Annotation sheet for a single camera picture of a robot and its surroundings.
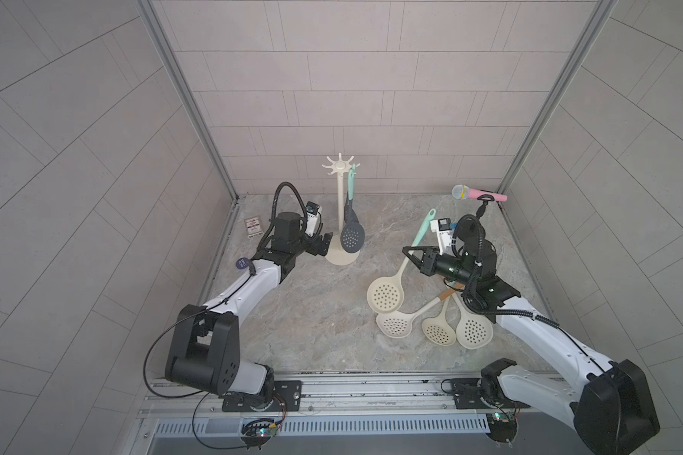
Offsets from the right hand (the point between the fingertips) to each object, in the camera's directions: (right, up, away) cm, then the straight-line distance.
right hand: (404, 253), depth 74 cm
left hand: (-23, +7, +14) cm, 28 cm away
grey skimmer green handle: (-14, +4, +16) cm, 21 cm away
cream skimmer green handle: (-5, -11, +1) cm, 12 cm away
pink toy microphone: (+21, +18, +15) cm, 32 cm away
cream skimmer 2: (+21, -24, +7) cm, 32 cm away
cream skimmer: (0, -23, +9) cm, 24 cm away
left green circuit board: (-36, -40, -9) cm, 55 cm away
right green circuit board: (+24, -43, -4) cm, 49 cm away
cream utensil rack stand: (-18, -3, +15) cm, 24 cm away
